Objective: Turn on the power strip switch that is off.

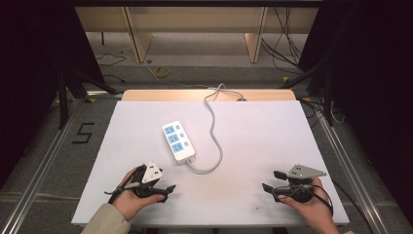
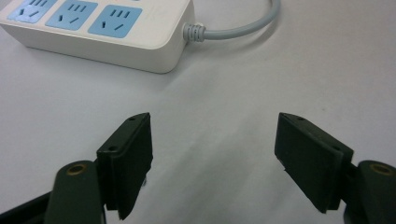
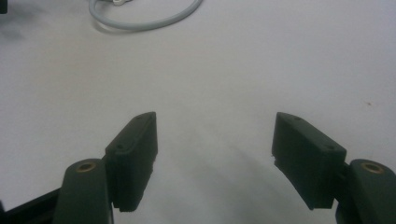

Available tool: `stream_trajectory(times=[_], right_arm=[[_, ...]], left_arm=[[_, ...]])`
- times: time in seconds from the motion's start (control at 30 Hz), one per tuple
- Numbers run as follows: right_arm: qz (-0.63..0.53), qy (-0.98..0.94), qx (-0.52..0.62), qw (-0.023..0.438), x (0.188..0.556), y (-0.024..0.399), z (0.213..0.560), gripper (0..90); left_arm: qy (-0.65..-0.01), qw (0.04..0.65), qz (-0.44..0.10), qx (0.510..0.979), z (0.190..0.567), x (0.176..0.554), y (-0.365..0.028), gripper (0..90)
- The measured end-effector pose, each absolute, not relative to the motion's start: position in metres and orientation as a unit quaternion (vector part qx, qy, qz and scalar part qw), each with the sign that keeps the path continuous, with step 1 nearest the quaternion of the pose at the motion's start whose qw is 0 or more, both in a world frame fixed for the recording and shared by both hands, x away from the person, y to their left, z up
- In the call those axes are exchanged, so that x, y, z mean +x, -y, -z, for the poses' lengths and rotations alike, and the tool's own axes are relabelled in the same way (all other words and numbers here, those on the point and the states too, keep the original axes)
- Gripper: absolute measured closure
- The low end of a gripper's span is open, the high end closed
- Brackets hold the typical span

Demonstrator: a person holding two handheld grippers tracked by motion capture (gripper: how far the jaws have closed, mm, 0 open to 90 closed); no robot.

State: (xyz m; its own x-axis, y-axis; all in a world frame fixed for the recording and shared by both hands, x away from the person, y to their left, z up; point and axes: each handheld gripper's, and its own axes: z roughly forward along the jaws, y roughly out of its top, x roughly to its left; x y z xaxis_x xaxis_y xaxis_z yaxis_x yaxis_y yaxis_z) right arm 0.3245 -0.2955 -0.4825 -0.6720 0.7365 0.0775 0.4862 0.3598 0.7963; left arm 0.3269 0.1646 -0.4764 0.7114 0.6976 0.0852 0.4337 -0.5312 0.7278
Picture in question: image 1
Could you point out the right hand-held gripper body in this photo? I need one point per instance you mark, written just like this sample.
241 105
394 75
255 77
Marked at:
303 171

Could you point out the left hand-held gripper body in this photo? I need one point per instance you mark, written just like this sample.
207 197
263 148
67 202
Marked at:
152 172

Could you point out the white power strip blue sockets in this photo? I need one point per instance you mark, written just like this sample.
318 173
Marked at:
180 152

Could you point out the person's left hand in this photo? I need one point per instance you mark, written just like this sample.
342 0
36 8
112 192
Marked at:
128 201

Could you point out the person's right hand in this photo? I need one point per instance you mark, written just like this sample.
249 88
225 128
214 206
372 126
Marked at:
316 208

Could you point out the black metal stand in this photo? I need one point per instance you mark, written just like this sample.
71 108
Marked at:
63 97
326 94

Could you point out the yellow tape roll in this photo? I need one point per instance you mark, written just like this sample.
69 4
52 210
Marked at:
161 72

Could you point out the black curtain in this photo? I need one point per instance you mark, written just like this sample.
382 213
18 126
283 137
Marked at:
373 81
32 65

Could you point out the light wooden bench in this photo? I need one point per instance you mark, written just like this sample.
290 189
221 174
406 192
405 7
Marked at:
195 19

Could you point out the aluminium floor rail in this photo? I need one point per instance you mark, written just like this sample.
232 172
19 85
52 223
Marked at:
350 175
39 169

